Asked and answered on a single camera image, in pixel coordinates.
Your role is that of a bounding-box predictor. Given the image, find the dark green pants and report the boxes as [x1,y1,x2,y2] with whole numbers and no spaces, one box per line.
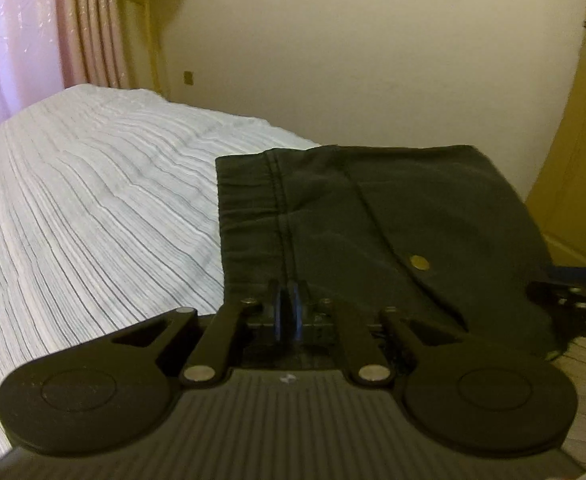
[214,144,574,361]

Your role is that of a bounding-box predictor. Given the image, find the bed with white striped bedspread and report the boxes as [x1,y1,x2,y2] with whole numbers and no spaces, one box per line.
[0,84,586,466]

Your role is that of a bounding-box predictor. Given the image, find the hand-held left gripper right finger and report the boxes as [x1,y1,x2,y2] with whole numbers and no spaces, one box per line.
[287,279,471,387]

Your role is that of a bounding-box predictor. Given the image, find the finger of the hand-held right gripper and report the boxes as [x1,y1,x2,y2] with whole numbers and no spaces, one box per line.
[547,266,586,288]
[527,281,586,313]

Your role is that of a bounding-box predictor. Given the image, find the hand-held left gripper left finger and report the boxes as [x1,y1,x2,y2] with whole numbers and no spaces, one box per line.
[110,279,288,387]

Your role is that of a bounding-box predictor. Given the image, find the yellow wooden door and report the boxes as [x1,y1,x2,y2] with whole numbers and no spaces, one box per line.
[523,0,586,272]

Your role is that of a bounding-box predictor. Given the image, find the pink curtain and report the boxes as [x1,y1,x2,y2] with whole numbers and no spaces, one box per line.
[0,0,141,143]

